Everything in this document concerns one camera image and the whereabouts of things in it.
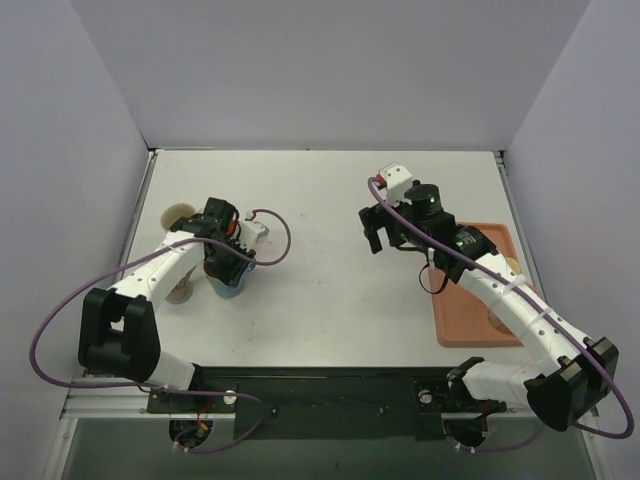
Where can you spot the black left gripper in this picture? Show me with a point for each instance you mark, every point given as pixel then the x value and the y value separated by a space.
pixel 229 265

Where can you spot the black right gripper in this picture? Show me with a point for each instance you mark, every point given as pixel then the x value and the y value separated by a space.
pixel 377 223

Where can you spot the blue mug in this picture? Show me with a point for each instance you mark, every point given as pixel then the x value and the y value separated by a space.
pixel 227 291

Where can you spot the beige patterned mug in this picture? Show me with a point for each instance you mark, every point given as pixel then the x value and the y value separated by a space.
pixel 182 291

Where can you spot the white patterned mug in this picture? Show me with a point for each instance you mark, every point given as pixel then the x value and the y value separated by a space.
pixel 174 213

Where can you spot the yellow mug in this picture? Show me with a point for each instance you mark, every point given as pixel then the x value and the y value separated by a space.
pixel 513 264

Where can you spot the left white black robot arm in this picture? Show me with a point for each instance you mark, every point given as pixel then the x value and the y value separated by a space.
pixel 119 334

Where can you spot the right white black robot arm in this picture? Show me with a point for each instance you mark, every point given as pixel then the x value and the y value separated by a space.
pixel 570 373

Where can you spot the pink mug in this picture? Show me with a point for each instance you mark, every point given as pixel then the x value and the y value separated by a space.
pixel 496 323

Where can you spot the pink plastic tray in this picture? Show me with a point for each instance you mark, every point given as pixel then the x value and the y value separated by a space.
pixel 461 320

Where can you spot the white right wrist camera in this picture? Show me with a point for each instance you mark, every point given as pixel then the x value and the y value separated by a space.
pixel 395 180

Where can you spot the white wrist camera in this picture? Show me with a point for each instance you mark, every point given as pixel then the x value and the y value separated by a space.
pixel 251 232
pixel 395 180

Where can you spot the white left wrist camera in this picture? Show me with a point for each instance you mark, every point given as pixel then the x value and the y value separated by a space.
pixel 251 232

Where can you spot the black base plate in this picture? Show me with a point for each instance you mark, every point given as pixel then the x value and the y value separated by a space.
pixel 331 403

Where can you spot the aluminium rail frame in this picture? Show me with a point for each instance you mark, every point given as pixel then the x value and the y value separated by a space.
pixel 330 303

